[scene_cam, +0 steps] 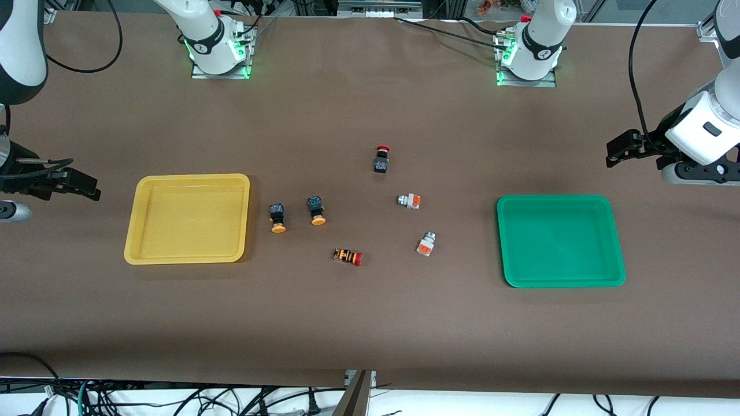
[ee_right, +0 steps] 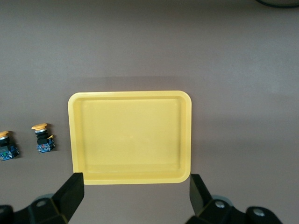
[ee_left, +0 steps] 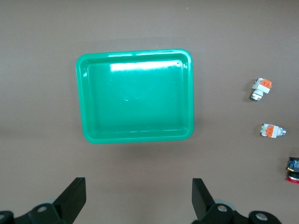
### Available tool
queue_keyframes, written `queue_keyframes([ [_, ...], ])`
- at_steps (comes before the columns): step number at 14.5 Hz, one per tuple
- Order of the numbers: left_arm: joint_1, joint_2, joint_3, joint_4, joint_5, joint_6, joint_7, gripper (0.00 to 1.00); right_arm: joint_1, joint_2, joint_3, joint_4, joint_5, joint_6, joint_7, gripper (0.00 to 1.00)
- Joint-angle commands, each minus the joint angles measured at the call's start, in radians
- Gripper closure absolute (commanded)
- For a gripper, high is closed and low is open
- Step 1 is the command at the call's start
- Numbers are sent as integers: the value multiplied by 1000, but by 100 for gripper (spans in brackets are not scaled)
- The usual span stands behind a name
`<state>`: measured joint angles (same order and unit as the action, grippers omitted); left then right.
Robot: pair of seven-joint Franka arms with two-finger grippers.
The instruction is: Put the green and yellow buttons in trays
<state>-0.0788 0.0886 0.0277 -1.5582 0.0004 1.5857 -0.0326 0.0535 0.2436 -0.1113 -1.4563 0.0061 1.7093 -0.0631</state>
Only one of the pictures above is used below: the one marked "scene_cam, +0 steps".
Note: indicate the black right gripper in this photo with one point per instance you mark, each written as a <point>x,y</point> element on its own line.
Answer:
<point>17,181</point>

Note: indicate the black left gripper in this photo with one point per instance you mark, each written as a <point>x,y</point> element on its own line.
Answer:
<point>658,140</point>

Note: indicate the yellow push button black body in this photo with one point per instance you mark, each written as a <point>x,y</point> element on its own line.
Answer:
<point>277,214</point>
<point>315,205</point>

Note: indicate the green button white orange body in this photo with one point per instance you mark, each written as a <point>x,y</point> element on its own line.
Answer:
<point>425,245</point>
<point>411,201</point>

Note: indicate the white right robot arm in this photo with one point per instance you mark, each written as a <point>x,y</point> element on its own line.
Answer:
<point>202,29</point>

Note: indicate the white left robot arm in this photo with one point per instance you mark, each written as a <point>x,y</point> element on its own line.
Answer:
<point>543,29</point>

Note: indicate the green plastic tray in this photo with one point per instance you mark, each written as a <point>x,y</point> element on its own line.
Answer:
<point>561,242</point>

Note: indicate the yellow plastic tray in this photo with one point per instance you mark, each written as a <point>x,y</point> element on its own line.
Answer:
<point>191,231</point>

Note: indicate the colourful background objects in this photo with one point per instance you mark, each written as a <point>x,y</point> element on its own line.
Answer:
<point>503,6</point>

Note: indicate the red push button black body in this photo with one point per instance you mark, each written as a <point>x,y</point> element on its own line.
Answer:
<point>381,164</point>

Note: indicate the red button orange striped body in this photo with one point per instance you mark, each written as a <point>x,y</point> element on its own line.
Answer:
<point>347,256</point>

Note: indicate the brown table cover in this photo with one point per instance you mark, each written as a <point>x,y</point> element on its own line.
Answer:
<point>370,323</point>

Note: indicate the black power plug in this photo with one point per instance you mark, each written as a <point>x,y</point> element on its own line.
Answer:
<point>313,408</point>

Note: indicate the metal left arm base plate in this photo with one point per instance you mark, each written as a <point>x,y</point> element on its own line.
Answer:
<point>526,82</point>

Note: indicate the aluminium corner bracket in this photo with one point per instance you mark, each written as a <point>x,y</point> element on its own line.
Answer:
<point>707,32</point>
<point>45,16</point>

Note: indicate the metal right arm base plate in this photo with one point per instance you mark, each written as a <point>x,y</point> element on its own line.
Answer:
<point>222,74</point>

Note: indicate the grey metal rail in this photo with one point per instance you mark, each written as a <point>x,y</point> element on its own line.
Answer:
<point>378,8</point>

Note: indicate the brown table post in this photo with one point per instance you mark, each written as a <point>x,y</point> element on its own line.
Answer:
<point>355,398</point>

